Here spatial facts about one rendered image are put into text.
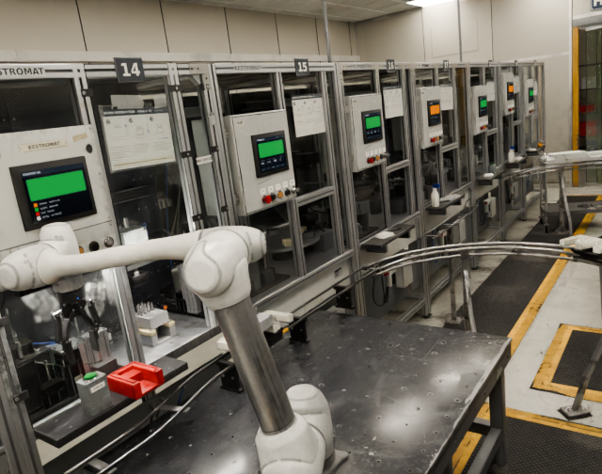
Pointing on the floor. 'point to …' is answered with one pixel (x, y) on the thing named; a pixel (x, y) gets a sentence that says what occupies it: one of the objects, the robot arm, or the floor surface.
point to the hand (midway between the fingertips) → (82, 348)
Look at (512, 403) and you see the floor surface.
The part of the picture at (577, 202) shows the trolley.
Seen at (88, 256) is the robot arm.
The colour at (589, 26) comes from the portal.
